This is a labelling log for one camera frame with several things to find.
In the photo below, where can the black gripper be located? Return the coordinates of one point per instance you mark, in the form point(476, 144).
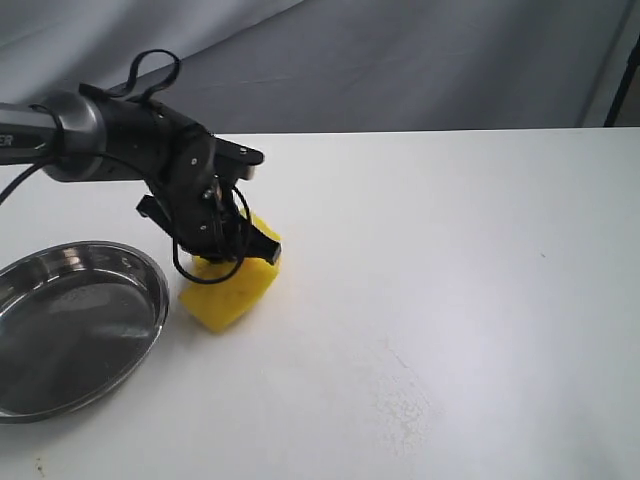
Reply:
point(203, 220)

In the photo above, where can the yellow sponge block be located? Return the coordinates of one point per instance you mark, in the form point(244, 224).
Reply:
point(218, 306)

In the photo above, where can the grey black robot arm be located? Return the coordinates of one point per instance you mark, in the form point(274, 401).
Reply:
point(102, 135)

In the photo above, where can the round steel dish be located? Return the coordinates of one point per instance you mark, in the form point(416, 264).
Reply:
point(76, 320)

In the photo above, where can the grey backdrop cloth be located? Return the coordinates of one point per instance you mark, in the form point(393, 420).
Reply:
point(335, 66)

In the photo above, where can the black stand pole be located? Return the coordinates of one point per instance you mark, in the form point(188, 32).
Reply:
point(623, 87)

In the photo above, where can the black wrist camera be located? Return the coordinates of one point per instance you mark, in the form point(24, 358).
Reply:
point(234, 162)

